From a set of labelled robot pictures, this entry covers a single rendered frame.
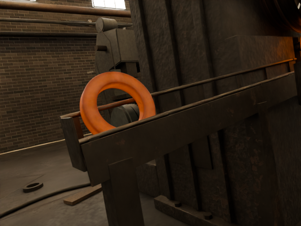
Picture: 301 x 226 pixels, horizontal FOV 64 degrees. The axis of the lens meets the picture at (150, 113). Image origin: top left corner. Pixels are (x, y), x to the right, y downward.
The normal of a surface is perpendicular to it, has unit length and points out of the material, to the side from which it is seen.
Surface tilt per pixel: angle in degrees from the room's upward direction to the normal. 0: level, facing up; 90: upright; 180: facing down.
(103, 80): 69
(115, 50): 90
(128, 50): 91
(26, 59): 90
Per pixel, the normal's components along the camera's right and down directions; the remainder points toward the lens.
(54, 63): 0.57, -0.05
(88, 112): 0.45, -0.39
